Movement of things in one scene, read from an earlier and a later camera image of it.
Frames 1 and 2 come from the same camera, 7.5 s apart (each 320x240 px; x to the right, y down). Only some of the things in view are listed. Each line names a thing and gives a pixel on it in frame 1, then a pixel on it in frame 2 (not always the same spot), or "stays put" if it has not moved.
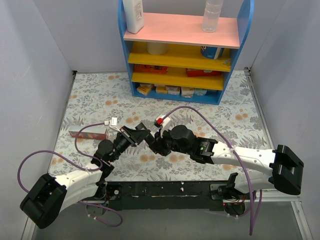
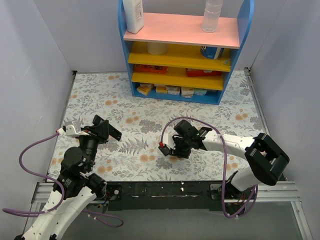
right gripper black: [155, 143] → [178, 148]
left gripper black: [128, 136] → [99, 131]
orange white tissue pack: [160, 89] stays put
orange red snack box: [151, 68] stays put
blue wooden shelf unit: [172, 58] stays put
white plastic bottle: [134, 13] stays put
